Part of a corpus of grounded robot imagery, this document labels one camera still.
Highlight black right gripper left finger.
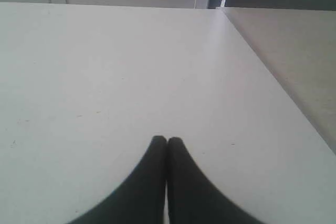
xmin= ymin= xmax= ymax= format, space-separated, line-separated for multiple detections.
xmin=71 ymin=136 xmax=167 ymax=223

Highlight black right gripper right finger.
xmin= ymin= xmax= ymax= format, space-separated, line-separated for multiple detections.
xmin=166 ymin=137 xmax=261 ymax=223

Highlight beige adjacent table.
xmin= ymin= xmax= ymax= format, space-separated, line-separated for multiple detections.
xmin=220 ymin=7 xmax=335 ymax=151

